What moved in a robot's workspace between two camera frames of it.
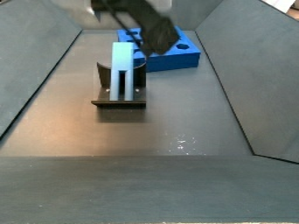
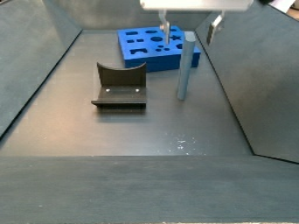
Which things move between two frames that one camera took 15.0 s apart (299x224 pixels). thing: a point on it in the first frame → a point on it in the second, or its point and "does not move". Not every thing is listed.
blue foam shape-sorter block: [183, 55] does not move
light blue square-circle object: [122, 63] → [184, 62]
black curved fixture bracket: [104, 90] does not move
